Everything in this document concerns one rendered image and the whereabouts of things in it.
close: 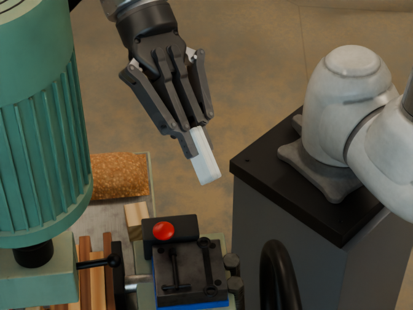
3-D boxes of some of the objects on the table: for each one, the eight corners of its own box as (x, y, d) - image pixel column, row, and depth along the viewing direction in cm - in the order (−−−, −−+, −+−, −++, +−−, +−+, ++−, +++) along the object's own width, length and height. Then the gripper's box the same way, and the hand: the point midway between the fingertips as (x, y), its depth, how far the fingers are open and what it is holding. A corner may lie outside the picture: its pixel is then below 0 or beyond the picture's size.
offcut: (152, 238, 138) (150, 222, 135) (129, 242, 138) (128, 226, 135) (146, 216, 141) (145, 200, 138) (125, 220, 141) (123, 204, 138)
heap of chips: (149, 195, 144) (148, 179, 141) (62, 202, 143) (59, 187, 140) (145, 154, 150) (144, 138, 147) (61, 161, 149) (59, 146, 146)
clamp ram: (171, 325, 127) (168, 288, 121) (118, 329, 127) (113, 294, 120) (165, 272, 133) (163, 235, 127) (115, 277, 133) (110, 240, 126)
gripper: (166, 15, 123) (233, 176, 120) (86, 31, 115) (156, 203, 112) (194, -9, 117) (265, 158, 114) (112, 5, 109) (187, 186, 106)
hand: (201, 155), depth 113 cm, fingers closed
